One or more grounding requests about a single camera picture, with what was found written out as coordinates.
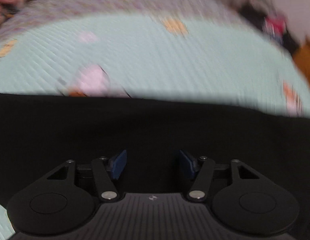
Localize pink knit cloth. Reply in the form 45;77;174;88
0;0;27;30

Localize pink bag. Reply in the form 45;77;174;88
263;17;288;42

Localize bed with bee quilt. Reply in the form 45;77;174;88
0;14;310;240

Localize floral bed sheet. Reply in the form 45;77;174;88
0;0;263;47

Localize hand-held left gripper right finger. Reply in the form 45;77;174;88
179;149;273;202

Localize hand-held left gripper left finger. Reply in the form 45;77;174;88
32;149;128;203

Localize black pants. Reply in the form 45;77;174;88
0;91;310;233

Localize wooden desk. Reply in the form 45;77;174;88
292;37;310;94

